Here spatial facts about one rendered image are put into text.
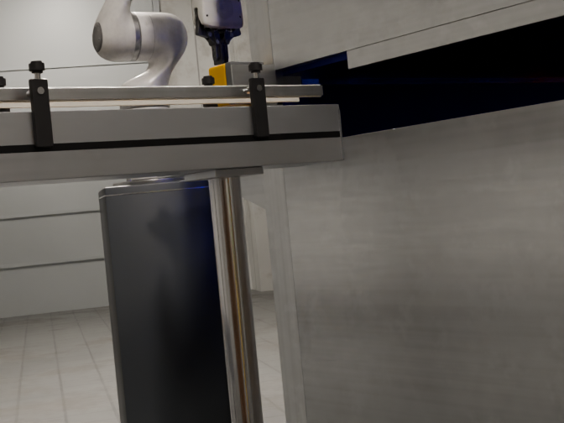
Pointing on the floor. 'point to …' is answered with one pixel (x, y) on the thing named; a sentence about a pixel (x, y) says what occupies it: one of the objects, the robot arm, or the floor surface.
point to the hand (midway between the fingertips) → (220, 54)
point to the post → (279, 235)
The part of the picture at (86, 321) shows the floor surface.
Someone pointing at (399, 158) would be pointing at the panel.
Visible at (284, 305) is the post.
